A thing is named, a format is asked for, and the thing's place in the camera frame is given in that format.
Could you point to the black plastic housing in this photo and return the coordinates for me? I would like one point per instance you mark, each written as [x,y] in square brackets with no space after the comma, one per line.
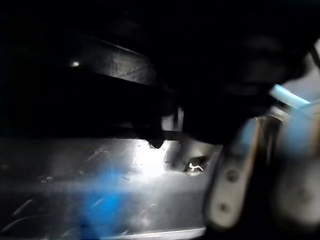
[75,175]

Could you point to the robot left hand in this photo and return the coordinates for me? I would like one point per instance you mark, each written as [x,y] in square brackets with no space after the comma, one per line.
[225,62]

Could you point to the blue plastic box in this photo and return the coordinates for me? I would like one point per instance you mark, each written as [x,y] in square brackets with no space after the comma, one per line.
[287,94]

